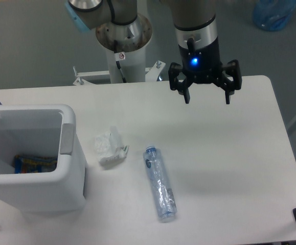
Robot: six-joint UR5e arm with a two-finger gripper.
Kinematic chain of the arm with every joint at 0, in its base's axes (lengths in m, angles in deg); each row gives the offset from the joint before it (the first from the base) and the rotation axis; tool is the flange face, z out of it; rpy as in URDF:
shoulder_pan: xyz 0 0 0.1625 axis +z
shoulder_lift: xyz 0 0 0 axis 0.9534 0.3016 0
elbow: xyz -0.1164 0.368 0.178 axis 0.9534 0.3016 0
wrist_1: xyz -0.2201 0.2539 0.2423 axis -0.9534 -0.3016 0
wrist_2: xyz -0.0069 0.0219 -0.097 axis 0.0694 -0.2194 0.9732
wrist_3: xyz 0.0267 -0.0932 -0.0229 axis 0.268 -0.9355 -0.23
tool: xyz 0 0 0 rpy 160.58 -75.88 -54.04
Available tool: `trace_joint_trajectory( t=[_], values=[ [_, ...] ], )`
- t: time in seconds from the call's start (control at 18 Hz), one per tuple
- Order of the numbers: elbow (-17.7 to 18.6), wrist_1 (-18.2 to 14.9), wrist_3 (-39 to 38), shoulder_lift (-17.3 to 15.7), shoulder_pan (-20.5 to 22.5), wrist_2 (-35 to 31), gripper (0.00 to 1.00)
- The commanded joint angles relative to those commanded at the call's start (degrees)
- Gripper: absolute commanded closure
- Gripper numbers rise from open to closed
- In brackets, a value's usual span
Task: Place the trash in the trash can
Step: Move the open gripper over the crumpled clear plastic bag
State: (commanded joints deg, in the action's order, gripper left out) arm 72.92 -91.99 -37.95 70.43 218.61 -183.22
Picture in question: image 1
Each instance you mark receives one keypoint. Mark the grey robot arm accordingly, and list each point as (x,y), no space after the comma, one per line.
(193,20)

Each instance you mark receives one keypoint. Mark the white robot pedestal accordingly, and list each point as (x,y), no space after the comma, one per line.
(125,48)

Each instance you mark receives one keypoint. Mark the white plastic wrapper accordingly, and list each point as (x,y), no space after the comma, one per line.
(110,149)

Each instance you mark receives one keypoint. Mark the crushed clear plastic bottle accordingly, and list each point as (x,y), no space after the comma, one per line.
(162,192)

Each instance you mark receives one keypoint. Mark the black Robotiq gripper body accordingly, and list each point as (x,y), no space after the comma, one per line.
(201,66)

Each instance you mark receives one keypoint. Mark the white trash can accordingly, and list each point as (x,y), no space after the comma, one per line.
(44,131)

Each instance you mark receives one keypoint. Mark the blue plastic bag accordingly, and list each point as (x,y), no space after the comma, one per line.
(273,15)

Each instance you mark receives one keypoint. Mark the colourful snack wrapper in bin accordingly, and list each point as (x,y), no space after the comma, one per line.
(26,164)

